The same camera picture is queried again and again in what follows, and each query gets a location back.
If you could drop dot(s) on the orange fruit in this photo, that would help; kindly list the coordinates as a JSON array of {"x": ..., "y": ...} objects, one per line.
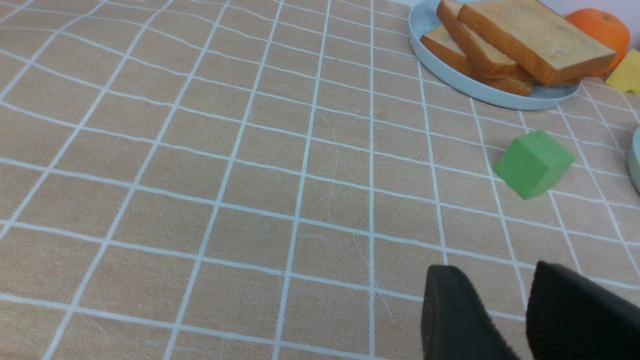
[{"x": 605, "y": 28}]

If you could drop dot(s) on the tan checkered tablecloth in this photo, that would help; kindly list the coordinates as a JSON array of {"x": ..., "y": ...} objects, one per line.
[{"x": 270, "y": 180}]

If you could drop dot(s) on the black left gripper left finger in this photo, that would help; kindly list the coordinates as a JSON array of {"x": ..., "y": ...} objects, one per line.
[{"x": 455, "y": 324}]

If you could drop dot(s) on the light blue bread plate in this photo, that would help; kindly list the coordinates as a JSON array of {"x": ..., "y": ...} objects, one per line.
[{"x": 423, "y": 18}]

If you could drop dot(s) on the toast slice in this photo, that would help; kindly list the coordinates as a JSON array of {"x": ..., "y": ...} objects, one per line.
[
  {"x": 545, "y": 44},
  {"x": 488, "y": 62},
  {"x": 441, "y": 44}
]

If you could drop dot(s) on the teal center plate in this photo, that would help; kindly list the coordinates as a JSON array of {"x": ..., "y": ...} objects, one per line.
[{"x": 633, "y": 159}]

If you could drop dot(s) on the yellow foam cube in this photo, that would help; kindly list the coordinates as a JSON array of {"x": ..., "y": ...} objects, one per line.
[{"x": 626, "y": 77}]

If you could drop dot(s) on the green foam cube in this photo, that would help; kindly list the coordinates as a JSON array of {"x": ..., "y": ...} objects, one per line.
[{"x": 533, "y": 164}]

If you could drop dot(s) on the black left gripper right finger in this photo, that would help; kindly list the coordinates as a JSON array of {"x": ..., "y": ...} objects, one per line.
[{"x": 569, "y": 317}]

